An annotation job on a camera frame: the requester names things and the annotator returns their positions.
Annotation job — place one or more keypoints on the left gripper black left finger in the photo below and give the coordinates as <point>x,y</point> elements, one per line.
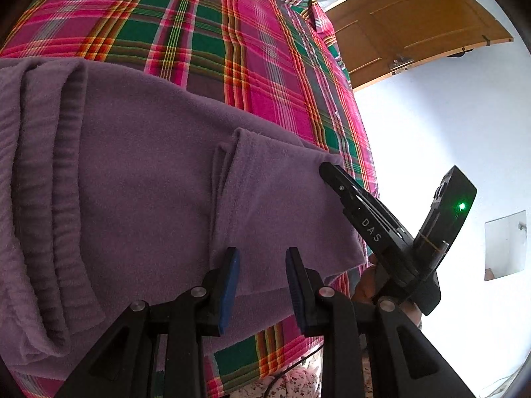
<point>123,362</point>

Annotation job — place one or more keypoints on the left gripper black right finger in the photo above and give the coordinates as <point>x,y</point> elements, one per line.
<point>403,362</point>

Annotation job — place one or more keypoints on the purple fleece pants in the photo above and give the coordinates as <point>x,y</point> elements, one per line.
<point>118,186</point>

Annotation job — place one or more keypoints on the floral sleeve right forearm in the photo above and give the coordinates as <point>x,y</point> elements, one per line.
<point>301,379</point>

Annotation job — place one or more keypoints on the person right hand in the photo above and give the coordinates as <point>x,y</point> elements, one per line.
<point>365,290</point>

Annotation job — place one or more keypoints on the wooden door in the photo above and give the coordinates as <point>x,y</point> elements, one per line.
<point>382,38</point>

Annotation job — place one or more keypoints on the pink green plaid bedsheet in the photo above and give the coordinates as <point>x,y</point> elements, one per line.
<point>275,59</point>

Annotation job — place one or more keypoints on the white wall panel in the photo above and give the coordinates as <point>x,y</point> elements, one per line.
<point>505,244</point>

